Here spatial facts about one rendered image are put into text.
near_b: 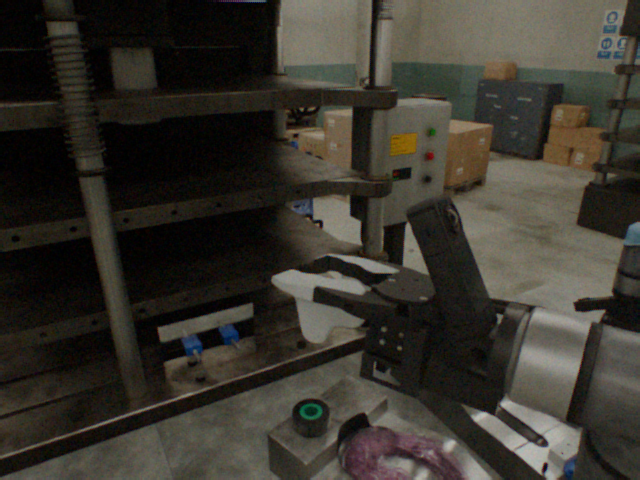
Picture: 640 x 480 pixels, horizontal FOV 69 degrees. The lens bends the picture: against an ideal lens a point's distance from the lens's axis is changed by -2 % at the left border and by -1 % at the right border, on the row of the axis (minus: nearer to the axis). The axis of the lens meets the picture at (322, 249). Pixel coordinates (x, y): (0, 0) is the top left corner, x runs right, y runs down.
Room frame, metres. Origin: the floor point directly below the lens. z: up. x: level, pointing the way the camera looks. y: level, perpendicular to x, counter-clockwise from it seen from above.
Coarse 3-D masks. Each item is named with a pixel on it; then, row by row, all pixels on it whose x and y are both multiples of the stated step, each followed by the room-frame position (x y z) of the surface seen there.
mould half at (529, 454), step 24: (432, 408) 0.91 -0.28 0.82; (456, 408) 0.84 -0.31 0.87; (528, 408) 0.83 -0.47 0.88; (456, 432) 0.84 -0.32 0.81; (480, 432) 0.78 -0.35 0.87; (504, 432) 0.76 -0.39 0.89; (552, 432) 0.75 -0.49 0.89; (576, 432) 0.75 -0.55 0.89; (480, 456) 0.77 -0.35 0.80; (504, 456) 0.72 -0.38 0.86; (528, 456) 0.69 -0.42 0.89
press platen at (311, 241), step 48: (144, 240) 1.46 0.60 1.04; (192, 240) 1.46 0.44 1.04; (240, 240) 1.46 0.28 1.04; (288, 240) 1.46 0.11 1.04; (336, 240) 1.46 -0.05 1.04; (0, 288) 1.12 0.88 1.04; (48, 288) 1.12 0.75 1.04; (96, 288) 1.12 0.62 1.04; (144, 288) 1.12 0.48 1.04; (192, 288) 1.12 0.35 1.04; (240, 288) 1.18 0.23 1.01; (0, 336) 0.89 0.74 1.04; (48, 336) 0.94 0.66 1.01
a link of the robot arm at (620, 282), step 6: (618, 276) 0.91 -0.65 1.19; (624, 276) 0.90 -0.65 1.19; (618, 282) 0.91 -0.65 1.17; (624, 282) 0.89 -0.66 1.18; (630, 282) 0.88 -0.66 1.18; (636, 282) 0.88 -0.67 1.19; (618, 288) 0.90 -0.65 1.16; (624, 288) 0.89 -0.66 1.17; (630, 288) 0.88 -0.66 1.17; (636, 288) 0.88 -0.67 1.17; (624, 294) 0.89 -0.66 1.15; (630, 294) 0.88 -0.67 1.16; (636, 294) 0.88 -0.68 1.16
